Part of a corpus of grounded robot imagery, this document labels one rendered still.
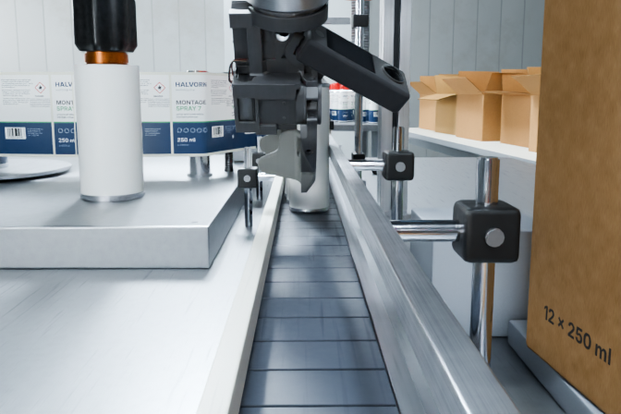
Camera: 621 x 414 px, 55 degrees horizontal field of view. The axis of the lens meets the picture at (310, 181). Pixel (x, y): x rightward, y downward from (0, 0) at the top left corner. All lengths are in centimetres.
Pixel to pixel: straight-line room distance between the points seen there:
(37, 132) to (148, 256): 50
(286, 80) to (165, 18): 439
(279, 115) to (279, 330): 24
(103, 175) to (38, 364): 42
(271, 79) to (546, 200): 26
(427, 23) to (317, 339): 480
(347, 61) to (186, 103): 57
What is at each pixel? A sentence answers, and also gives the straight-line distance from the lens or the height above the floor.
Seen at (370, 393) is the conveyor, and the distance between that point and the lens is 32.
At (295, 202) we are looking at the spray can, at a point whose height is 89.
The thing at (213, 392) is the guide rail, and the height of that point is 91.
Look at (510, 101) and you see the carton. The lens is 310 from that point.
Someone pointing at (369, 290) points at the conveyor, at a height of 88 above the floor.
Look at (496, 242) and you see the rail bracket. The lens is 32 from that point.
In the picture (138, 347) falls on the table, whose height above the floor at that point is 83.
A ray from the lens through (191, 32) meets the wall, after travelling 489.
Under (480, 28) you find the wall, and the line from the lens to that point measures 527.
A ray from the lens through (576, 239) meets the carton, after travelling 40.
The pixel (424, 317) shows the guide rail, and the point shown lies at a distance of 19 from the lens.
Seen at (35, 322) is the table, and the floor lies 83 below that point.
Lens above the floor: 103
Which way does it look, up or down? 8 degrees down
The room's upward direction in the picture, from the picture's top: straight up
